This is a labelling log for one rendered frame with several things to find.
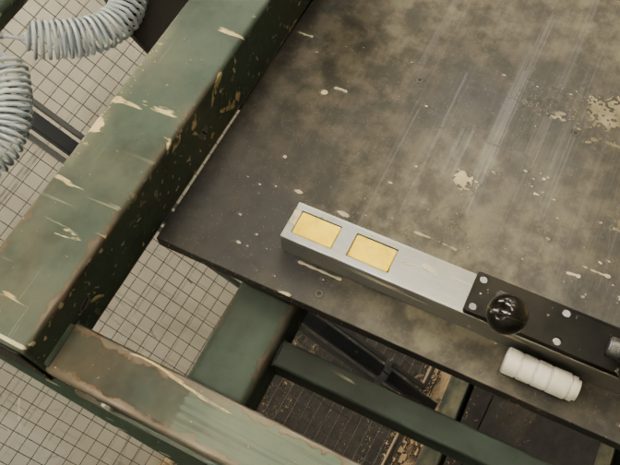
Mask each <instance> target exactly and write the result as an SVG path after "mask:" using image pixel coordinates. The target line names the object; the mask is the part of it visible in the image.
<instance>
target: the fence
mask: <svg viewBox="0 0 620 465"><path fill-rule="evenodd" d="M303 212H304V213H307V214H309V215H312V216H314V217H316V218H319V219H321V220H323V221H327V222H329V223H332V224H334V225H336V226H339V227H341V230H340V233H339V235H338V237H337V239H336V240H335V242H334V244H333V245H332V247H331V249H330V248H327V247H325V246H323V245H321V244H317V243H315V242H313V241H310V240H308V239H305V238H303V237H302V236H299V235H297V234H295V233H292V230H293V229H294V227H295V225H296V223H297V221H298V220H299V219H300V217H301V215H302V214H303ZM358 234H359V235H361V236H363V237H365V238H368V239H370V240H372V241H375V242H377V243H380V244H383V245H385V246H388V247H390V248H392V249H395V250H397V251H398V253H397V254H396V257H395V259H394V261H393V263H392V265H391V267H390V269H389V271H388V272H385V271H383V270H380V269H378V268H374V267H372V266H370V265H367V264H365V263H363V262H361V261H359V260H356V259H354V258H351V257H349V256H347V254H348V252H349V250H350V248H351V247H352V244H353V242H354V240H355V238H356V236H357V235H358ZM280 239H281V244H282V249H283V251H285V252H287V253H289V254H292V255H294V256H298V257H300V258H301V259H304V260H306V261H308V262H311V263H313V264H315V265H318V266H320V267H321V268H325V269H327V270H330V271H332V272H334V273H337V274H339V275H341V276H343V277H345V278H347V279H350V280H353V281H356V282H358V283H360V284H362V285H364V286H366V287H369V288H371V289H373V290H376V291H378V292H382V293H383V294H385V295H388V296H390V297H392V298H395V299H397V300H399V301H402V302H403V303H405V304H409V305H411V306H414V307H416V308H418V309H421V310H423V311H424V312H427V313H429V314H431V315H434V316H437V317H440V318H442V319H444V320H446V321H448V322H450V323H453V324H455V325H457V326H460V327H462V328H466V329H467V330H469V331H472V332H474V333H476V334H479V335H481V336H483V337H486V338H487V339H489V340H493V341H495V342H498V343H500V344H502V345H505V346H507V347H508V348H511V347H512V348H514V349H516V350H519V351H521V352H523V353H524V354H525V353H527V354H529V355H531V356H533V357H536V358H538V360H543V361H545V362H547V363H549V364H552V365H553V366H557V367H559V368H562V369H564V370H566V371H568V372H570V373H572V374H573V375H574V376H578V377H579V378H582V379H584V380H586V381H589V382H591V383H592V384H595V385H597V386H599V387H602V388H605V389H608V390H610V391H612V392H614V393H616V394H618V395H620V379H619V378H618V377H615V376H611V375H609V374H607V373H604V372H603V371H601V370H598V369H596V368H593V367H591V366H589V365H586V364H584V363H581V362H579V361H577V360H574V359H572V358H569V357H567V356H565V355H563V354H561V353H559V352H555V351H553V350H550V349H548V348H545V347H543V346H542V345H539V344H537V343H535V342H532V341H530V340H526V339H524V338H522V337H520V336H518V335H515V334H514V335H503V334H499V333H498V332H496V331H494V330H493V329H492V328H491V327H490V325H489V324H488V323H487V322H484V321H482V320H480V319H478V318H476V317H473V316H470V315H467V314H465V313H463V311H462V308H463V306H464V305H465V302H466V300H467V297H468V295H469V293H470V290H471V287H472V284H473V283H474V280H475V278H476V276H477V274H475V273H473V272H470V271H468V270H466V269H464V268H460V267H457V266H455V265H453V264H450V263H448V262H446V261H444V260H441V259H439V258H436V257H434V256H430V255H427V254H426V253H424V252H421V251H419V250H416V249H414V248H411V247H409V246H407V245H405V244H401V243H398V242H396V241H394V240H391V239H389V238H387V237H385V236H382V235H380V234H377V233H375V232H371V231H368V230H366V229H365V228H362V227H360V226H357V225H355V224H352V223H350V222H347V221H344V220H342V219H340V218H337V217H335V216H332V215H330V214H327V213H326V212H323V211H321V210H318V209H314V208H312V207H310V206H307V205H305V204H303V203H301V202H299V204H298V205H297V207H296V209H295V211H294V212H293V214H292V216H291V217H290V219H289V221H288V223H287V224H286V226H285V228H284V230H283V231H282V233H281V235H280Z"/></svg>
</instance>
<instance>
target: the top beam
mask: <svg viewBox="0 0 620 465"><path fill-rule="evenodd" d="M309 2H310V0H189V1H188V2H187V3H186V4H185V6H184V7H183V9H182V10H181V11H180V13H179V14H178V15H177V16H176V18H175V19H174V20H173V22H172V23H171V25H170V26H169V27H168V29H167V30H166V31H165V32H164V33H163V34H162V35H161V37H160V38H159V40H158V41H157V42H156V43H155V45H154V46H153V47H152V49H151V50H150V51H149V53H148V54H147V56H146V57H145V58H144V59H143V61H142V62H141V63H140V65H139V66H138V67H137V69H136V70H135V71H134V73H133V74H132V75H131V77H130V78H129V79H128V81H127V82H126V83H125V84H124V86H123V87H122V88H121V89H120V90H119V92H118V93H117V94H116V96H115V97H114V98H113V100H112V101H111V102H110V104H109V105H108V106H107V108H106V109H105V110H104V111H103V113H102V114H101V116H100V117H99V118H98V120H97V121H96V122H95V124H94V125H93V126H92V127H91V129H90V130H89V132H88V133H87V134H86V136H84V137H83V138H82V140H81V141H80V142H79V144H78V145H77V147H76V148H75V149H74V151H73V152H72V153H71V154H70V156H69V157H68V158H67V160H66V161H65V163H64V164H63V165H62V166H61V168H60V169H59V170H58V172H57V173H56V174H55V176H54V177H53V179H52V180H51V181H50V182H49V184H48V185H47V186H46V187H45V188H44V189H43V191H42V192H41V193H40V195H39V196H38V197H37V199H36V200H35V201H34V203H33V204H32V205H31V207H30V208H29V209H28V211H27V212H26V213H25V215H24V216H23V217H22V219H21V220H20V221H19V222H18V224H17V225H16V227H15V228H14V229H13V231H12V232H11V233H10V234H9V235H8V236H7V238H6V239H5V240H4V242H3V243H2V244H1V246H0V354H2V355H4V356H5V357H7V358H9V359H10V360H12V361H14V362H16V363H18V364H21V365H23V366H25V367H26V368H28V369H30V370H31V371H33V372H35V373H37V374H39V375H41V376H43V377H45V378H47V379H49V380H53V379H58V378H56V377H54V376H51V375H50V374H49V373H47V372H46V365H44V362H45V361H46V359H47V357H48V356H49V355H50V353H51V351H52V350H53V348H54V346H55V345H56V344H57V342H58V341H59V340H60V339H61V337H62V336H63V334H64V333H65V332H66V330H67V328H68V327H69V325H70V324H71V323H72V324H73V325H75V324H76V323H77V322H78V321H79V320H81V321H82V322H83V323H84V324H85V325H86V326H87V327H88V328H90V329H93V328H94V326H95V325H96V323H97V322H98V320H99V319H100V317H101V315H102V314H103V312H104V311H105V309H106V307H107V306H108V304H109V303H110V301H111V300H112V299H113V297H114V296H115V294H116V293H117V291H118V290H119V288H120V287H121V285H122V284H123V282H124V281H125V279H126V277H127V276H128V274H129V273H130V271H131V270H132V268H133V267H134V266H135V264H136V263H137V261H138V260H139V258H140V257H141V255H142V254H143V252H144V251H145V249H146V248H147V246H148V245H149V243H150V241H151V240H152V238H153V237H154V235H155V234H156V232H157V231H158V230H159V228H160V227H161V225H162V224H163V222H164V221H165V219H166V217H167V216H168V214H169V213H170V211H171V210H172V208H173V206H174V205H175V203H176V202H177V200H178V199H179V197H180V196H181V195H182V194H183V192H184V191H185V189H186V187H187V186H188V184H189V183H190V181H191V180H192V178H193V177H194V175H195V174H196V172H197V170H198V169H199V167H200V166H201V164H202V163H203V161H204V160H205V159H206V158H207V156H208V155H209V153H210V151H211V150H212V148H213V147H214V145H215V144H216V142H217V141H218V139H219V138H220V136H221V134H222V133H223V131H224V130H225V128H226V126H227V125H228V124H229V123H230V121H231V120H232V118H233V116H234V115H235V113H236V112H237V110H238V109H239V107H240V106H241V104H242V103H243V101H244V99H245V98H246V96H247V95H248V93H249V92H250V90H251V89H252V88H253V87H254V85H255V84H256V82H257V80H258V79H259V77H260V76H261V74H262V73H263V71H264V70H265V68H266V67H267V65H268V63H269V62H270V60H271V59H272V57H273V56H274V54H275V53H276V52H277V51H278V49H279V48H280V46H281V44H282V43H283V41H284V40H285V38H286V36H287V35H288V33H289V32H290V30H291V29H292V27H293V25H294V24H295V22H296V21H297V19H298V18H299V17H300V16H301V14H302V13H303V11H304V9H305V8H306V6H307V5H308V3H309Z"/></svg>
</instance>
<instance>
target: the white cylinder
mask: <svg viewBox="0 0 620 465"><path fill-rule="evenodd" d="M500 372H501V373H502V374H504V375H506V376H510V377H512V378H513V377H515V379H517V380H518V381H520V382H523V383H525V384H530V386H532V387H534V388H538V389H539V390H544V392H546V393H548V394H550V395H553V396H555V397H557V398H559V399H565V400H567V401H571V400H575V399H576V398H577V396H578V394H579V391H580V388H581V384H582V381H580V380H579V377H578V376H574V375H573V374H572V373H570V372H568V371H566V370H564V369H562V368H559V367H557V366H553V365H552V364H549V363H547V362H545V361H543V360H538V358H536V357H533V356H531V355H529V354H527V353H525V354H524V353H523V352H521V351H519V350H516V349H514V348H512V347H511V348H509V349H508V350H507V353H506V355H505V357H504V360H503V362H502V364H501V367H500Z"/></svg>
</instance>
